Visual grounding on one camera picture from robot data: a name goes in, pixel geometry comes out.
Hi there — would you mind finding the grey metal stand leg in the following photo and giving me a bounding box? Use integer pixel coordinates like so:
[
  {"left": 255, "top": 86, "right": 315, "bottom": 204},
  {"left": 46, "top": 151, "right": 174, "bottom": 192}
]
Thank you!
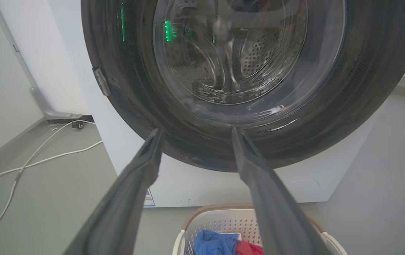
[{"left": 0, "top": 0, "right": 82, "bottom": 120}]

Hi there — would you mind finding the white cable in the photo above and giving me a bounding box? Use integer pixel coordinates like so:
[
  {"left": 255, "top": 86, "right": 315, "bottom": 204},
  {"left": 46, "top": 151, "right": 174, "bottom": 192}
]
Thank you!
[
  {"left": 0, "top": 141, "right": 103, "bottom": 194},
  {"left": 0, "top": 120, "right": 96, "bottom": 254}
]

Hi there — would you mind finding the round black washing machine door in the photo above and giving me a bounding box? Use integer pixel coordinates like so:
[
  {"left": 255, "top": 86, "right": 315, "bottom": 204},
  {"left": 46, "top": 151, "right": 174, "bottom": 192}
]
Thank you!
[{"left": 81, "top": 0, "right": 405, "bottom": 172}]

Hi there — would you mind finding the red garment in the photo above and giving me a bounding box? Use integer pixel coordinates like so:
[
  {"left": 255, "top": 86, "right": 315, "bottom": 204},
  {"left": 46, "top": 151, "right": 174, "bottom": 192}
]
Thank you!
[{"left": 236, "top": 240, "right": 264, "bottom": 255}]

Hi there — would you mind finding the blue garment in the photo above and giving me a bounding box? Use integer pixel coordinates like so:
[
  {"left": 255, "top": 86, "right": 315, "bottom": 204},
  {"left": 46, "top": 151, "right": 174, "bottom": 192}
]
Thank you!
[{"left": 194, "top": 230, "right": 241, "bottom": 255}]

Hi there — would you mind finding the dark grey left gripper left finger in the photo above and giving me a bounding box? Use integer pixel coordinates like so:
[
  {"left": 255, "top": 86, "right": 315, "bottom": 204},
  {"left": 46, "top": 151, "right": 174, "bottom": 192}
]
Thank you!
[{"left": 63, "top": 128, "right": 165, "bottom": 255}]

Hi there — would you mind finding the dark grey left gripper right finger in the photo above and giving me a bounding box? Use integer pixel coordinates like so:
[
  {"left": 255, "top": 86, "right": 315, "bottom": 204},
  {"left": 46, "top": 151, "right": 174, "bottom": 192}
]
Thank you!
[{"left": 231, "top": 127, "right": 334, "bottom": 255}]

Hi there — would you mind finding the white washing machine body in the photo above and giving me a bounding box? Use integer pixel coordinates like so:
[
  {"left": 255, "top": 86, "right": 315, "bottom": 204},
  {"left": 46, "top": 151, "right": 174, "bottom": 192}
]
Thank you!
[{"left": 48, "top": 0, "right": 383, "bottom": 208}]

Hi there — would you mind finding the white plastic laundry basket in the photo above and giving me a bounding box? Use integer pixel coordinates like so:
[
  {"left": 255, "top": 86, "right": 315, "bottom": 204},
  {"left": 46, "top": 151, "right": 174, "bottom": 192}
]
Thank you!
[{"left": 172, "top": 204, "right": 348, "bottom": 255}]

